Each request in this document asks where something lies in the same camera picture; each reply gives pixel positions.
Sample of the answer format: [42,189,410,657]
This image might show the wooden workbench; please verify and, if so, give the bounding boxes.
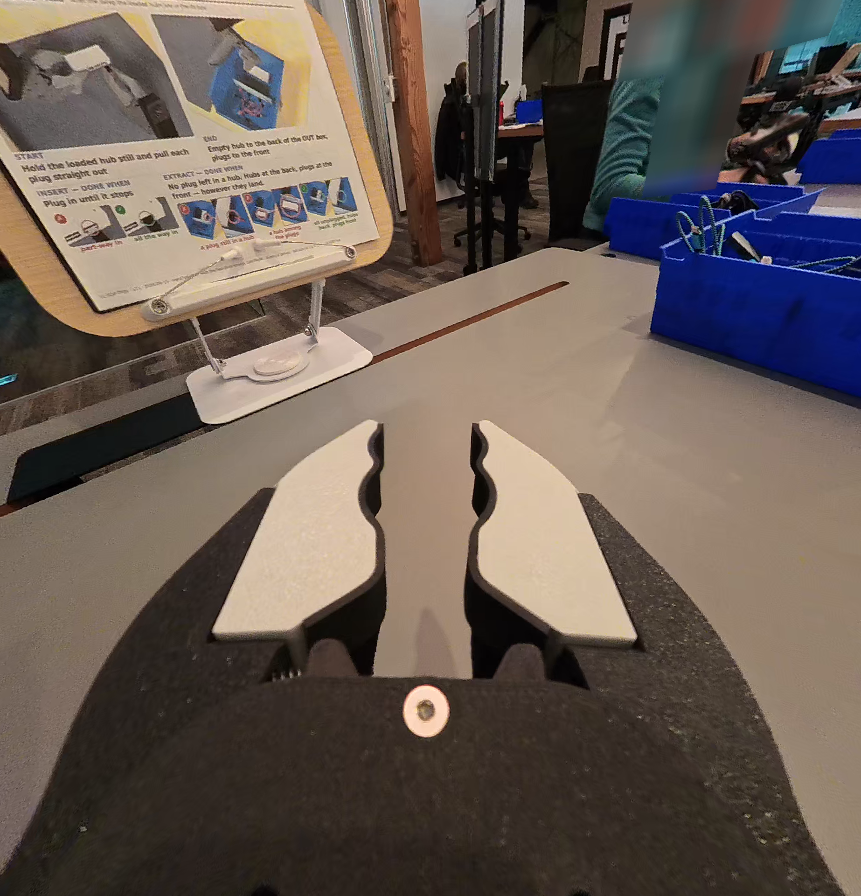
[742,42,861,137]

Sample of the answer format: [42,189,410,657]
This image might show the teal braided usb cable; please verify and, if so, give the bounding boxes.
[674,195,861,274]

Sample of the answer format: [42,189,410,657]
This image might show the grey standing panel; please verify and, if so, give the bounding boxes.
[464,0,508,184]

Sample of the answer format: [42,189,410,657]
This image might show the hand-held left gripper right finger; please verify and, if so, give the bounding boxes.
[464,420,640,679]

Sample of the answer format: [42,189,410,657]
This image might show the blue plastic bin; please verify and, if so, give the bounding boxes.
[796,128,861,186]

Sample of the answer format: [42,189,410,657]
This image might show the wooden document stand white base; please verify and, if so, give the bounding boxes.
[0,0,395,426]

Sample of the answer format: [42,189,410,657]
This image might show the glass floor partition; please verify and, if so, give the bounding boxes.
[0,276,271,421]

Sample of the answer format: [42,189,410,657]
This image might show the blue bin with black divider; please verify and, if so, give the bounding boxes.
[649,210,861,403]
[604,183,826,261]

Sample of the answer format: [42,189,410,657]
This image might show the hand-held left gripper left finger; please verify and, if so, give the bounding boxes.
[211,420,388,679]

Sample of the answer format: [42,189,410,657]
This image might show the black mesh chair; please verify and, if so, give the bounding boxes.
[540,79,615,245]

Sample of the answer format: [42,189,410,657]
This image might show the black office chair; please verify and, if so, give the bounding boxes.
[453,203,536,249]

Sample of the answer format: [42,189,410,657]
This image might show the wooden post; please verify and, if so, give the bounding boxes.
[385,0,445,268]

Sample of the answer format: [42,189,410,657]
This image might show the printed instruction sheet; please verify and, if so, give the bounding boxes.
[0,0,381,314]

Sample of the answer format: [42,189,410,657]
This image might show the dark furniture legs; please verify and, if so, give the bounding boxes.
[462,178,526,277]

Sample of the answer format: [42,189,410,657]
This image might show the brown wooden desk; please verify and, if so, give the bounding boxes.
[497,122,547,211]

